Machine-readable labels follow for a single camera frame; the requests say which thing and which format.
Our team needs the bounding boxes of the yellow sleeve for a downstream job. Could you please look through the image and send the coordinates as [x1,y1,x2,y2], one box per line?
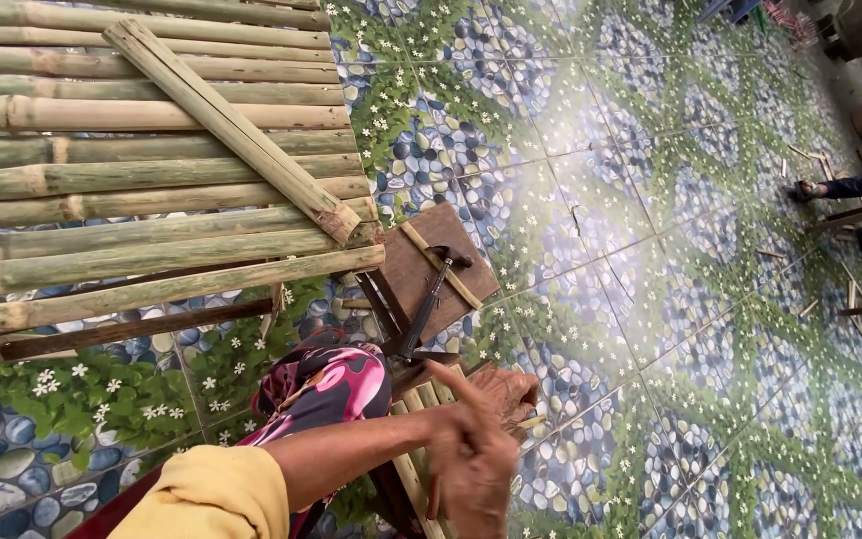
[105,445,291,539]

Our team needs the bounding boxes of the thin bamboo stick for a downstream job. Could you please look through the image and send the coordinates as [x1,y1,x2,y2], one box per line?
[400,221,484,311]

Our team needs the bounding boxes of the dark wooden frame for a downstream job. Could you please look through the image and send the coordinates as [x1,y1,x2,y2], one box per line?
[367,350,493,539]

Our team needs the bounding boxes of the blue plastic object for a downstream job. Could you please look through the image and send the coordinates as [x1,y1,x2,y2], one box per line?
[696,0,763,23]

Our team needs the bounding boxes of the dark wooden rail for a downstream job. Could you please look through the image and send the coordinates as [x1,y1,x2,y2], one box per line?
[0,298,276,362]

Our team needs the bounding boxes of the black hammer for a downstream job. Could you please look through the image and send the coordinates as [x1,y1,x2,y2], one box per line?
[382,246,474,364]

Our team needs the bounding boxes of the person's right hand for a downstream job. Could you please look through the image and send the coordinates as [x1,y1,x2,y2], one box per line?
[468,367,544,441]

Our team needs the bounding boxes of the bundle of split bamboo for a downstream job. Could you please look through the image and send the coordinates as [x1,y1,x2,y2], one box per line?
[102,18,363,247]

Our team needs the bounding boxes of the row of bamboo slats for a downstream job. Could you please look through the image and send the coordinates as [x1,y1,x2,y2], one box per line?
[0,0,387,341]

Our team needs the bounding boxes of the pink floral trousers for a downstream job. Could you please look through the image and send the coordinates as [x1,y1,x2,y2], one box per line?
[236,329,395,539]

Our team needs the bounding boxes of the person's left hand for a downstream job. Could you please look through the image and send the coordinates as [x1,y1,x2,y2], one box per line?
[425,361,523,539]

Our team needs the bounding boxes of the scattered bamboo offcuts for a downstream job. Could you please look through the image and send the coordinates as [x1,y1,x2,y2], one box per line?
[753,142,862,390]

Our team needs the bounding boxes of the panel of bamboo strips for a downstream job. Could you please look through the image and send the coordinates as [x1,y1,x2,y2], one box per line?
[390,363,477,539]

